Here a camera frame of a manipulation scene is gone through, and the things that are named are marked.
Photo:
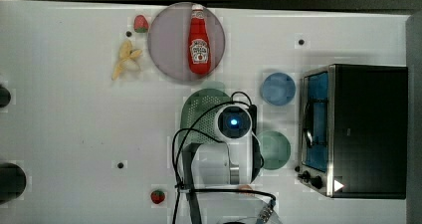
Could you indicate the green plastic strainer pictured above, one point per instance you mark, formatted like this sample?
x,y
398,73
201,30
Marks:
x,y
198,113

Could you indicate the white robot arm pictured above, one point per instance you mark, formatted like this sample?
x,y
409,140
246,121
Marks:
x,y
230,156

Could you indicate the red ketchup bottle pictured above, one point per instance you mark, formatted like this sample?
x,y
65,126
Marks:
x,y
199,55

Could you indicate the blue plastic cup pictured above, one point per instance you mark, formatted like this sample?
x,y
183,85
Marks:
x,y
278,89

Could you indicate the green plastic cup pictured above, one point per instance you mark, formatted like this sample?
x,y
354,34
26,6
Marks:
x,y
275,149

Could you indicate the purple round plate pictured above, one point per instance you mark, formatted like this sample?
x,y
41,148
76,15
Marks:
x,y
167,41

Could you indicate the peeled banana toy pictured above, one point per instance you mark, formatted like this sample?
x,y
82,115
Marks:
x,y
127,57

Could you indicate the strawberry toy near edge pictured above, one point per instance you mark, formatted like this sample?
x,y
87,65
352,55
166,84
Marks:
x,y
157,196

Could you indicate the strawberry toy near plate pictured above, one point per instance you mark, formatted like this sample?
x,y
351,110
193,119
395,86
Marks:
x,y
140,24

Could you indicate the black toaster oven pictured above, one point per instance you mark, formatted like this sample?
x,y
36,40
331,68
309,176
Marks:
x,y
353,131

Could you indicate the black cylinder cup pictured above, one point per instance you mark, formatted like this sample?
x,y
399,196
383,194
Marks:
x,y
5,97

